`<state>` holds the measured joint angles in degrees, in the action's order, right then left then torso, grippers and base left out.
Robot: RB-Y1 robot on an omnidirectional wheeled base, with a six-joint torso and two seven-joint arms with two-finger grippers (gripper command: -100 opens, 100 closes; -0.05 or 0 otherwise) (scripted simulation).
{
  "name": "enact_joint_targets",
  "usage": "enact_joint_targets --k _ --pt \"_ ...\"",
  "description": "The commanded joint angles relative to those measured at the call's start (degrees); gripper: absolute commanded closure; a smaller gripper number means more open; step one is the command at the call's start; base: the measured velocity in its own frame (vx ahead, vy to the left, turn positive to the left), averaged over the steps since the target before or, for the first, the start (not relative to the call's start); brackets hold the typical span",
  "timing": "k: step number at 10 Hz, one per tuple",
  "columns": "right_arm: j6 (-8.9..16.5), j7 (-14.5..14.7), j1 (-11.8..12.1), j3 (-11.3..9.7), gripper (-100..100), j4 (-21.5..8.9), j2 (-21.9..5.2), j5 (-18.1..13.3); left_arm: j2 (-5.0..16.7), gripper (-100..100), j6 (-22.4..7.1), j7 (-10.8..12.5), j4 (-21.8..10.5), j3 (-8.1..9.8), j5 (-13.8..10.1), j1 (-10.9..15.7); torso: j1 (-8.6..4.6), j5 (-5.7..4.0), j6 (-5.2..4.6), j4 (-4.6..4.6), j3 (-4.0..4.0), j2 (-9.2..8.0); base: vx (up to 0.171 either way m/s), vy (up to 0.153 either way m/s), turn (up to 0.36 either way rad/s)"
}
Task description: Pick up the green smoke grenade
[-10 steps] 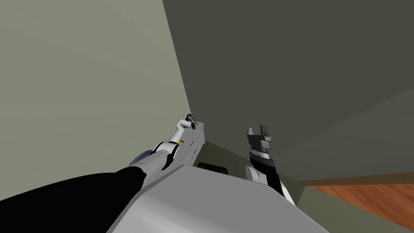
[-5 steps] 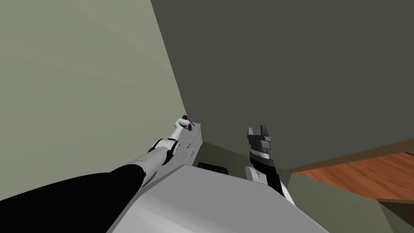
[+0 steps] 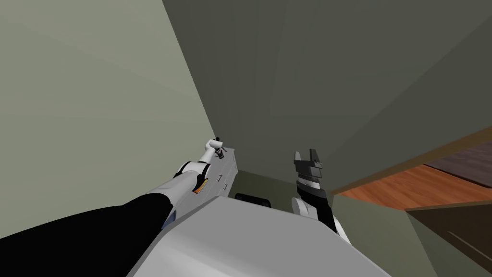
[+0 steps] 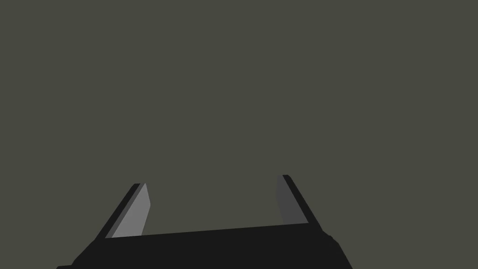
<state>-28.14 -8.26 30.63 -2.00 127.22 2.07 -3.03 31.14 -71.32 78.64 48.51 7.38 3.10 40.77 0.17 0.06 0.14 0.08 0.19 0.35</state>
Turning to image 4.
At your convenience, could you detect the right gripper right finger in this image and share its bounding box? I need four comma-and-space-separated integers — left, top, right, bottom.
275, 174, 323, 232

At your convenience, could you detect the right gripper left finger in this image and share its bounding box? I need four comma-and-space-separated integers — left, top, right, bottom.
95, 183, 152, 241

